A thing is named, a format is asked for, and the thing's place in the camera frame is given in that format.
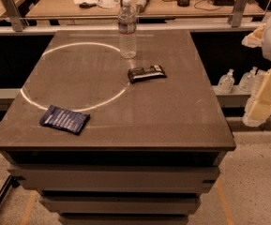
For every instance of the grey metal bracket left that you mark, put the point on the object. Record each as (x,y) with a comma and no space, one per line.
(16,20)

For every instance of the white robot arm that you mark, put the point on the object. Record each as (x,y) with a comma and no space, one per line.
(266,44)

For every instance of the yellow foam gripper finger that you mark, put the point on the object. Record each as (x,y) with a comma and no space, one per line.
(255,38)
(258,107)

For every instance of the black chocolate rxbar wrapper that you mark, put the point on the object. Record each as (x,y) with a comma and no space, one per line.
(139,74)

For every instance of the small sanitizer bottle right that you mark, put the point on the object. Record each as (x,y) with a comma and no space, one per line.
(247,80)

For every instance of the small sanitizer bottle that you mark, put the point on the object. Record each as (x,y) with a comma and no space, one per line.
(247,80)
(225,83)

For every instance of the grey drawer cabinet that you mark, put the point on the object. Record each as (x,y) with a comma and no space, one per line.
(118,195)

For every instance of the blue blueberry rxbar wrapper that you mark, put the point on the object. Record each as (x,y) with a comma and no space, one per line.
(63,119)

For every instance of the small sanitizer bottle left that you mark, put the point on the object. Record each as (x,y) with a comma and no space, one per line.
(225,83)

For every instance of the clear plastic water bottle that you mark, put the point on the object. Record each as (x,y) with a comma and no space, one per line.
(127,24)

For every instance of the grey metal bracket right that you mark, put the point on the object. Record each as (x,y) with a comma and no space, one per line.
(238,10)

